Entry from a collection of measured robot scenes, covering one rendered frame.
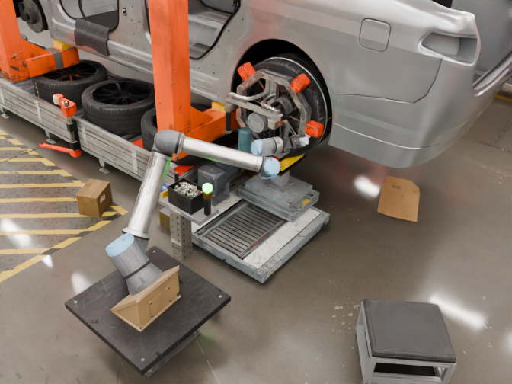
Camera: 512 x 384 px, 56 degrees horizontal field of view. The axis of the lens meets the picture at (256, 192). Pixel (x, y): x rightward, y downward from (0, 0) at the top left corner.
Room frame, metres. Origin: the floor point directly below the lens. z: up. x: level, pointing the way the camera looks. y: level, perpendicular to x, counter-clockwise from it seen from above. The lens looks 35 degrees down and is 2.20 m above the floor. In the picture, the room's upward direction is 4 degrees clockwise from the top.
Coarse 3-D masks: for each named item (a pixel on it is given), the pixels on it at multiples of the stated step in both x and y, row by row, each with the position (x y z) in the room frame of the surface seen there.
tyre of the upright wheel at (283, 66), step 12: (264, 60) 2.99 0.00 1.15; (276, 60) 2.93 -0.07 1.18; (288, 60) 2.94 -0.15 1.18; (300, 60) 2.97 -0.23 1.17; (312, 60) 3.03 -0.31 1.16; (288, 72) 2.86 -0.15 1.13; (300, 72) 2.83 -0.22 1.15; (312, 72) 2.88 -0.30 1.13; (312, 84) 2.80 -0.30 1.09; (324, 84) 2.88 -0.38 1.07; (312, 96) 2.75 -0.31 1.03; (324, 96) 2.80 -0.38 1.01; (312, 108) 2.75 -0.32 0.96; (324, 108) 2.77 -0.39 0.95; (324, 120) 2.75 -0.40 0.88; (312, 144) 2.73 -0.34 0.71; (288, 156) 2.83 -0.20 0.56
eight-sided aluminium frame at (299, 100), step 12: (264, 72) 2.86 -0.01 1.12; (276, 72) 2.88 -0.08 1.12; (252, 84) 2.96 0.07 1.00; (288, 84) 2.76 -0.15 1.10; (300, 96) 2.75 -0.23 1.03; (240, 108) 2.96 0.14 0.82; (300, 108) 2.70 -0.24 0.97; (240, 120) 2.96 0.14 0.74; (300, 120) 2.69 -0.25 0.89; (252, 132) 2.97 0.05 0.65; (300, 132) 2.69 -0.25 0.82
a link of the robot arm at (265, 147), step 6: (270, 138) 2.40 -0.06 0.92; (252, 144) 2.36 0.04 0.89; (258, 144) 2.32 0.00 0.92; (264, 144) 2.34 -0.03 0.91; (270, 144) 2.35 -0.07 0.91; (276, 144) 2.36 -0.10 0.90; (252, 150) 2.35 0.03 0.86; (258, 150) 2.30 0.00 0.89; (264, 150) 2.31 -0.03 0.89; (270, 150) 2.34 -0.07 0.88; (276, 150) 2.36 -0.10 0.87
